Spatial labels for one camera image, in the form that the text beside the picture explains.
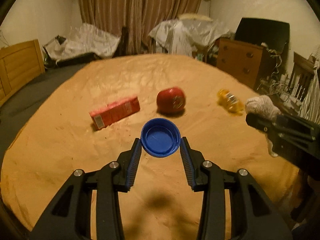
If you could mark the wooden headboard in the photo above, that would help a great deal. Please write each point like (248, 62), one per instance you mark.
(20, 64)

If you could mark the wooden dresser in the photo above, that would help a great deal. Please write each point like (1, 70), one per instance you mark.
(246, 62)

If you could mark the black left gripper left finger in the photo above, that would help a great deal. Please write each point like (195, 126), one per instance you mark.
(68, 215)

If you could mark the striped cloth cover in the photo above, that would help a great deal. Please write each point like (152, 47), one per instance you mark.
(309, 109)

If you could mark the wooden chair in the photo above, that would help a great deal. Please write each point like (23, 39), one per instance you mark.
(301, 76)

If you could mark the red carton box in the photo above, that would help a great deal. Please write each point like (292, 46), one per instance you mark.
(114, 112)

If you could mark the red apple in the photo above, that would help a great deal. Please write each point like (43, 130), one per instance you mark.
(171, 100)

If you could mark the black television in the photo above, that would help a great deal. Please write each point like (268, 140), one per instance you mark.
(275, 34)

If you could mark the yellow plastic bottle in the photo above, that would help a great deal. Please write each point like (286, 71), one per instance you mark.
(229, 102)

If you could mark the white plastic cover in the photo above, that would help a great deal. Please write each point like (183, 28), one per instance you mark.
(84, 40)
(182, 37)

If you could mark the blue bottle cap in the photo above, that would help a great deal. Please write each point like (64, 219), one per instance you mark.
(160, 137)

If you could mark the left white plastic cover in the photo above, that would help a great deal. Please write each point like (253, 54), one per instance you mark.
(84, 40)

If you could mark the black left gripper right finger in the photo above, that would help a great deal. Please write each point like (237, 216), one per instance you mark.
(253, 215)

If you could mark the white tissue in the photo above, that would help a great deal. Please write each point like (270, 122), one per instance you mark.
(263, 107)

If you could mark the right white plastic cover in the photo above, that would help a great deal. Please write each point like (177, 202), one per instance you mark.
(182, 37)

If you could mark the white pillow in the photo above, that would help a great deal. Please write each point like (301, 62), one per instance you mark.
(193, 16)

